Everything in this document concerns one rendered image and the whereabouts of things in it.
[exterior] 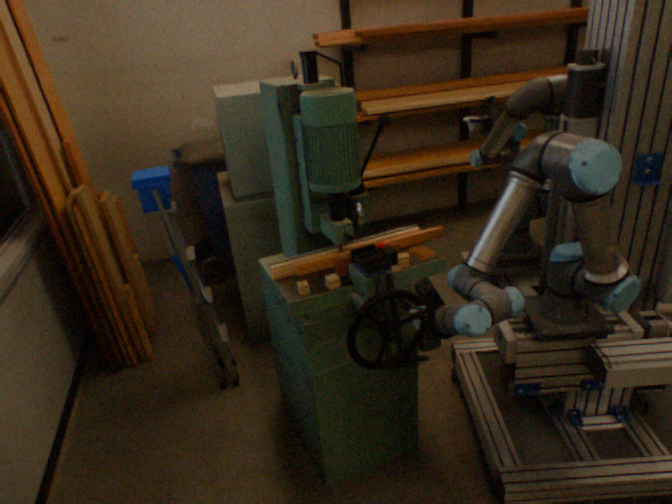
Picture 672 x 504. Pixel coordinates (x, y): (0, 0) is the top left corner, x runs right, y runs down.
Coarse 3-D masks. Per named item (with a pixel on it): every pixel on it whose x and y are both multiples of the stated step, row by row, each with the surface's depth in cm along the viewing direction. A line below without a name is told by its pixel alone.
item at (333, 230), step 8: (320, 216) 180; (328, 216) 178; (328, 224) 174; (336, 224) 171; (344, 224) 170; (352, 224) 171; (328, 232) 176; (336, 232) 170; (344, 232) 171; (352, 232) 173; (336, 240) 171; (344, 240) 173; (352, 240) 174
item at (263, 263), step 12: (264, 264) 208; (264, 276) 208; (408, 300) 180; (348, 312) 171; (300, 324) 170; (312, 324) 167; (324, 324) 169; (336, 324) 171; (348, 324) 173; (360, 324) 175; (372, 324) 177; (312, 336) 168; (324, 336) 171; (336, 336) 173
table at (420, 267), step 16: (416, 256) 181; (320, 272) 177; (336, 272) 176; (416, 272) 176; (432, 272) 179; (288, 288) 168; (320, 288) 167; (336, 288) 166; (352, 288) 168; (288, 304) 161; (304, 304) 162; (320, 304) 165; (336, 304) 167
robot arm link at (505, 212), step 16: (528, 144) 124; (528, 160) 123; (512, 176) 127; (528, 176) 124; (512, 192) 126; (528, 192) 126; (496, 208) 129; (512, 208) 126; (496, 224) 128; (512, 224) 128; (480, 240) 131; (496, 240) 128; (480, 256) 130; (496, 256) 130; (464, 272) 132; (480, 272) 130; (464, 288) 131
